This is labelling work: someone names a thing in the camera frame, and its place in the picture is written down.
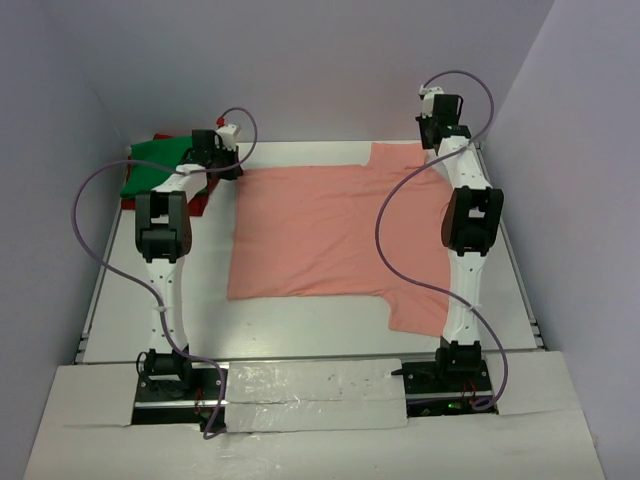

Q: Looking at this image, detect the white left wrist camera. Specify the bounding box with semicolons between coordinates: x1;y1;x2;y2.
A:
214;116;240;151

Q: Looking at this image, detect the silver tape patch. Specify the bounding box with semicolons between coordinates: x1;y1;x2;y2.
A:
225;359;408;433

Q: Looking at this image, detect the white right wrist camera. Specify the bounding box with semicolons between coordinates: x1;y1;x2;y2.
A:
418;85;444;118

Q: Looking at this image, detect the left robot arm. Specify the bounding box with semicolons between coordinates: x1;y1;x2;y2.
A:
135;123;242;399

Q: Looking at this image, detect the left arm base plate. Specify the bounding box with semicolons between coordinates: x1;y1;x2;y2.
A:
131;367;226;434

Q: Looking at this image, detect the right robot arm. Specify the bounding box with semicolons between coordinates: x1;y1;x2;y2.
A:
416;87;504;391

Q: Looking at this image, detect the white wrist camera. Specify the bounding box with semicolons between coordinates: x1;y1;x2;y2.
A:
214;116;240;151
418;85;444;118

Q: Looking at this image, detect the green folded t shirt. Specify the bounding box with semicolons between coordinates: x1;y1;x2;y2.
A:
119;137;207;200

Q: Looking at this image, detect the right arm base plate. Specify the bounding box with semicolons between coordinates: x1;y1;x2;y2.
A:
391;360;495;418

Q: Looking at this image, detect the pink t shirt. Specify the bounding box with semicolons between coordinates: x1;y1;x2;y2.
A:
227;143;452;337

